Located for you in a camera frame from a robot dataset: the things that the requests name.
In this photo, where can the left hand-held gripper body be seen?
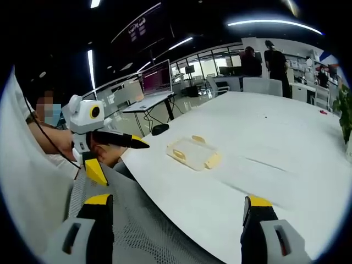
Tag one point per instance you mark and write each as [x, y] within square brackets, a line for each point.
[82, 115]

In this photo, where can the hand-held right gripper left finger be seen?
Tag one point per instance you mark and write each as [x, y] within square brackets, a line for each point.
[90, 242]

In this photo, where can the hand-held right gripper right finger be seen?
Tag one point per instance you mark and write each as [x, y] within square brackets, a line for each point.
[261, 242]

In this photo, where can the clear box with yellow buckles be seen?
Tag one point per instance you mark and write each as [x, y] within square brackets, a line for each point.
[192, 152]

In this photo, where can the person's left hand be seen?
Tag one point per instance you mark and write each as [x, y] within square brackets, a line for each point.
[110, 155]

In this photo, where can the black oval object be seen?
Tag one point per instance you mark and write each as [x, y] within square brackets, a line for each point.
[160, 129]

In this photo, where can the white standing desk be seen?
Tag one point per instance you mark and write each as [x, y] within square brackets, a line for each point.
[148, 103]

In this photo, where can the white partition panel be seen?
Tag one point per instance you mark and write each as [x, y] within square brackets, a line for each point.
[130, 93]

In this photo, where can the long ceiling light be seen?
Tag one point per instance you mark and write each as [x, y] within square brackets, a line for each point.
[91, 68]
[275, 23]
[180, 43]

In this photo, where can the person wearing blue mask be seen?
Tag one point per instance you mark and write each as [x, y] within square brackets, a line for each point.
[27, 176]

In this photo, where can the monitor with purple screen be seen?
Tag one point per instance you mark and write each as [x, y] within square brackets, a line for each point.
[156, 78]

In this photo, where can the black floor box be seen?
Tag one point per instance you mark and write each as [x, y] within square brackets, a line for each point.
[192, 91]

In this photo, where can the dark hanging ceiling sign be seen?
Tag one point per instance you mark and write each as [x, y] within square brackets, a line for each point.
[137, 24]

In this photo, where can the white office chair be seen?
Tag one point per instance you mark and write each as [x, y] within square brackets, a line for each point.
[261, 86]
[218, 85]

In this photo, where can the small red object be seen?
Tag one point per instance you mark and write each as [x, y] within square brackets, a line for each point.
[323, 112]

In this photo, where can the green potted plant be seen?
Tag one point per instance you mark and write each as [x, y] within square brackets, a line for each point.
[343, 110]

